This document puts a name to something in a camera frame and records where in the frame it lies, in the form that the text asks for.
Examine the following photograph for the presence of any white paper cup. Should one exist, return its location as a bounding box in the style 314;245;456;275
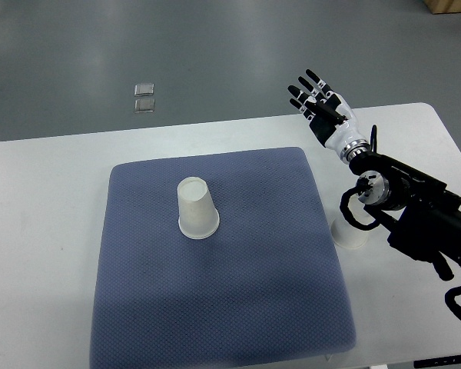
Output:
177;177;220;240
330;217;368;249

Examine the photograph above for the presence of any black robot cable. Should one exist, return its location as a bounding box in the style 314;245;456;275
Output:
339;125;461;331

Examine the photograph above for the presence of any white paper cup on mat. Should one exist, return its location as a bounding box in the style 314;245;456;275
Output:
177;177;220;240

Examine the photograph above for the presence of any blue mesh cushion mat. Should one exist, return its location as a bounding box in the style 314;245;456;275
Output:
90;148;356;368

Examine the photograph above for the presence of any upper metal floor plate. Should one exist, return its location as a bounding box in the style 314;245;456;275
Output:
134;82;154;96

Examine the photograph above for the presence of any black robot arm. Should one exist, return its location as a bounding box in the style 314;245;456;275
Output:
287;70;461;281

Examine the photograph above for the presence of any black table control panel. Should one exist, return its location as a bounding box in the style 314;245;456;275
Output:
413;355;461;368

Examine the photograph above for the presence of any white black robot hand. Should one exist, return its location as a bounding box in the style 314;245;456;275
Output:
287;69;370;161

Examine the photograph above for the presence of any wooden furniture corner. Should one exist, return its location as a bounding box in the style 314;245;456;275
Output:
423;0;461;15

